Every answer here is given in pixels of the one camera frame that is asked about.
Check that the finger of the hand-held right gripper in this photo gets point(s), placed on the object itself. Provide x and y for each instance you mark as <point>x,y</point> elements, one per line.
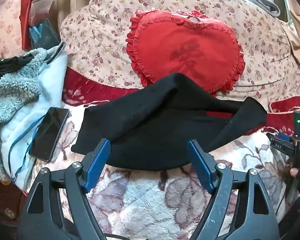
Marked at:
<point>281,137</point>

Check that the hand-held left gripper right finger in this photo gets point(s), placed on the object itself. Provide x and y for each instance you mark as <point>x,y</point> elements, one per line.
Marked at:
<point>200,165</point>

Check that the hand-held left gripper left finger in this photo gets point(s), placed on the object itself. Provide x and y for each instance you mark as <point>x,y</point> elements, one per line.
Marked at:
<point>98,162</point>

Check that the black pants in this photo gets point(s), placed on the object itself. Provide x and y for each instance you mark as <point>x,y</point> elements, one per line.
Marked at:
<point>145,120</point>

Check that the person's right hand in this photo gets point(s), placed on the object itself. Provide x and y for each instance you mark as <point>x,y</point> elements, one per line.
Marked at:
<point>293,172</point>

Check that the black smartphone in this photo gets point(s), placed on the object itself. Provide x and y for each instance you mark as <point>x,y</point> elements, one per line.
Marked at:
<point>48,132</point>

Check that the red white plush blanket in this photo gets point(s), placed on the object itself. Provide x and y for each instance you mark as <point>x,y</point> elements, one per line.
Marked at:
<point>145,200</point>

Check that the beige cloth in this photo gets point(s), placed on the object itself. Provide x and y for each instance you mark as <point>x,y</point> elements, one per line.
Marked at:
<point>298,30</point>

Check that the light blue fleece-lined jacket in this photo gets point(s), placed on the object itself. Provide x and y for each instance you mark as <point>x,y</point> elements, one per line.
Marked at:
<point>17,85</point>

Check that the red heart pillow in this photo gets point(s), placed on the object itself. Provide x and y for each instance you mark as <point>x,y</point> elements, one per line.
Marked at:
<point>185,42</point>

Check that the floral quilt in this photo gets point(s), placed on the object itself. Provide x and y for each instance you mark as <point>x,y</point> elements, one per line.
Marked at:
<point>102,35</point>

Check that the grey cloth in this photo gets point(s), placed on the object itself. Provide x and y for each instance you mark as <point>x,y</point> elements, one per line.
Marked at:
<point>267,6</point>

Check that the black cloth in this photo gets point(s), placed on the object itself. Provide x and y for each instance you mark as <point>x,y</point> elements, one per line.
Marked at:
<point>5,66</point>

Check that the blue plastic bag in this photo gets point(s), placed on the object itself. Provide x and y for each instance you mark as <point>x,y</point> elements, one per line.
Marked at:
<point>43,36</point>

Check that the clear plastic bag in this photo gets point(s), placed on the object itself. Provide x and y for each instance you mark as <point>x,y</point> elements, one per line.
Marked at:
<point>41,10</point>

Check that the pink floral pillow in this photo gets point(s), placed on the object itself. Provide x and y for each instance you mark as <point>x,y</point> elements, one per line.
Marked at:
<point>5,25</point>

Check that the red cloth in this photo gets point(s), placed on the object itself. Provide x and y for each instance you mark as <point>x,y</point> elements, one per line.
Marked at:
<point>26,12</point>

